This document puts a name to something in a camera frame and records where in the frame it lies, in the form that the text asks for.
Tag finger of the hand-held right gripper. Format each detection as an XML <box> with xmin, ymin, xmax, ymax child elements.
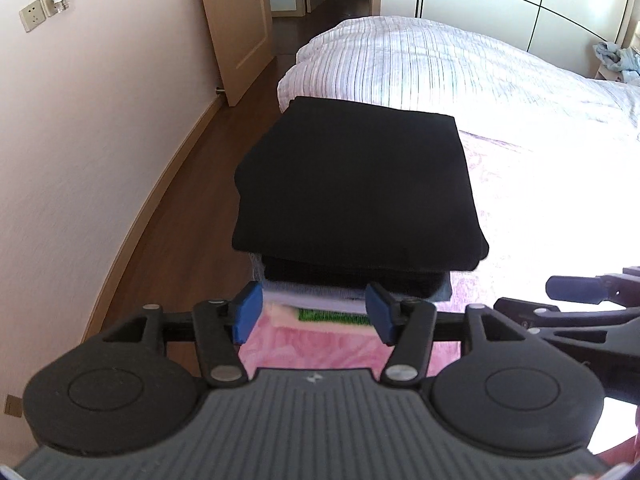
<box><xmin>545</xmin><ymin>266</ymin><xmax>640</xmax><ymax>307</ymax></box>
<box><xmin>492</xmin><ymin>297</ymin><xmax>640</xmax><ymax>348</ymax></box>

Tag white wardrobe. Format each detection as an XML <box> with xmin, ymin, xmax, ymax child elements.
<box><xmin>380</xmin><ymin>0</ymin><xmax>635</xmax><ymax>56</ymax></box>

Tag grey blue folded garment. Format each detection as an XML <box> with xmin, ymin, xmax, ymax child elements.
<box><xmin>260</xmin><ymin>271</ymin><xmax>454</xmax><ymax>306</ymax></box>

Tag green folded garment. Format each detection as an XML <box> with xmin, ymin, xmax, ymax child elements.
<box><xmin>297</xmin><ymin>308</ymin><xmax>375</xmax><ymax>326</ymax></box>

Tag pink rose blanket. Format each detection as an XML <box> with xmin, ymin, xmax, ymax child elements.
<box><xmin>237</xmin><ymin>127</ymin><xmax>640</xmax><ymax>376</ymax></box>

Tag cream folded garment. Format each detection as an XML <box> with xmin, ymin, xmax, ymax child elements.
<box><xmin>270</xmin><ymin>304</ymin><xmax>376</xmax><ymax>334</ymax></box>

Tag crumpled light blue clothes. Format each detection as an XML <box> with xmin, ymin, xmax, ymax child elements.
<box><xmin>592</xmin><ymin>41</ymin><xmax>640</xmax><ymax>84</ymax></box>

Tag wooden door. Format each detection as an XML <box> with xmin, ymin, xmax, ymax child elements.
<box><xmin>192</xmin><ymin>0</ymin><xmax>275</xmax><ymax>107</ymax></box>

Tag white folded garment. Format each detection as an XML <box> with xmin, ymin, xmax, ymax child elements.
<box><xmin>249</xmin><ymin>252</ymin><xmax>371</xmax><ymax>317</ymax></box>

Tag wooden skirting board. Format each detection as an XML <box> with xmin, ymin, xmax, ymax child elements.
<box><xmin>80</xmin><ymin>92</ymin><xmax>229</xmax><ymax>342</ymax></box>

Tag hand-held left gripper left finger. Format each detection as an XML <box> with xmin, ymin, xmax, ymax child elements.
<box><xmin>102</xmin><ymin>281</ymin><xmax>264</xmax><ymax>388</ymax></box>

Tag white striped quilt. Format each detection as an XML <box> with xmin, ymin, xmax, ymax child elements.
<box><xmin>276</xmin><ymin>16</ymin><xmax>640</xmax><ymax>141</ymax></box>

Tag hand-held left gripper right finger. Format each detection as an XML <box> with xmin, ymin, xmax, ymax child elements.
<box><xmin>365</xmin><ymin>282</ymin><xmax>538</xmax><ymax>389</ymax></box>

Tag black garment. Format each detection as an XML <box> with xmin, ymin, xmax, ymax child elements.
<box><xmin>231</xmin><ymin>95</ymin><xmax>491</xmax><ymax>273</ymax></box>

